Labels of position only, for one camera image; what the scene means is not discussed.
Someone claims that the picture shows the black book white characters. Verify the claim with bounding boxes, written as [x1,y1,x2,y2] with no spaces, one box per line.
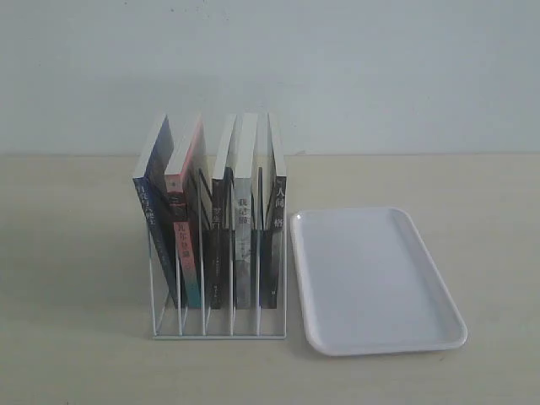
[261,113,287,309]

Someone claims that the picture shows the pink red book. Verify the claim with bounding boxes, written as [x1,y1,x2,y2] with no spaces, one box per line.
[165,116,208,309]

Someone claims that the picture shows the dark blue book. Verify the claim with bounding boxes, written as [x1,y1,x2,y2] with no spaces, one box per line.
[132,114,178,305]

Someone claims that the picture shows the grey white book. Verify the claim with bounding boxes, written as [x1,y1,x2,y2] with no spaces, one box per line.
[234,113,258,310]

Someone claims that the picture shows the dark brown book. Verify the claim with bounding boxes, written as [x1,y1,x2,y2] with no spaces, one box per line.
[210,114,237,309]

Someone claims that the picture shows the white plastic tray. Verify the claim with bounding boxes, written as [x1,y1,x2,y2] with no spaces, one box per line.
[289,207,467,357]

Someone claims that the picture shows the white wire book rack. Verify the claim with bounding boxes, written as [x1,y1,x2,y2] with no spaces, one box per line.
[143,110,289,340]

